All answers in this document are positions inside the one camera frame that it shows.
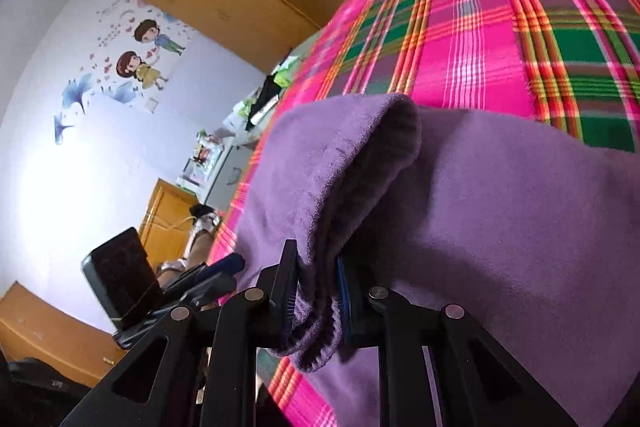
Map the black cloth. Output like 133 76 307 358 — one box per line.
245 76 283 132

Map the grey drawer cabinet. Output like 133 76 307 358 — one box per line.
205 142 261 212

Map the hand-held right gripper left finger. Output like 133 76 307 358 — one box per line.
60 238 301 427

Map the white cable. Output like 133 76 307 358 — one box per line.
140 214 197 234

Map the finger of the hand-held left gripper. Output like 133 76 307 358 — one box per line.
162 253 247 310

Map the wooden nightstand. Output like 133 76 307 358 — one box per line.
137 178 201 265

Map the pink plaid blanket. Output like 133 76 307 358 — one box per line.
205 0 640 427

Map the glass-topped side table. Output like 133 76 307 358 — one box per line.
220 57 301 148

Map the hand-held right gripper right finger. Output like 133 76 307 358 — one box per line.
336 256 581 427

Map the purple fleece top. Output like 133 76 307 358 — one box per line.
234 93 640 427

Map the large green tissue pack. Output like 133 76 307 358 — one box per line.
272 57 301 88

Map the cartoon wall sticker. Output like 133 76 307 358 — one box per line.
52 0 196 145

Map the wooden low cabinet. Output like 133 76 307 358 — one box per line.
0 282 126 388

